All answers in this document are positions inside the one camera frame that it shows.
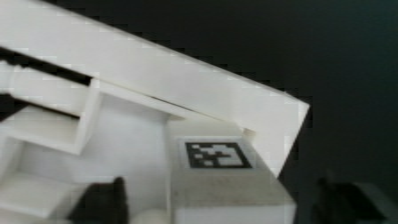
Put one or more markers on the white chair leg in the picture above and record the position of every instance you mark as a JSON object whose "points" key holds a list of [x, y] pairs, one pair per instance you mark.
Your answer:
{"points": [[224, 190]]}

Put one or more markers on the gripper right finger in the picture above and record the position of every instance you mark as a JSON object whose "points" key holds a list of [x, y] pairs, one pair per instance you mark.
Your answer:
{"points": [[352, 204]]}

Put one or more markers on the white chair seat part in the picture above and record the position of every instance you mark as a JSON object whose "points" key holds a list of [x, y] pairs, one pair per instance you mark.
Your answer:
{"points": [[94, 86]]}

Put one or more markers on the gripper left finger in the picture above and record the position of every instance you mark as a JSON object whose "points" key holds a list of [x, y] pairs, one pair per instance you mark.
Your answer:
{"points": [[101, 206]]}

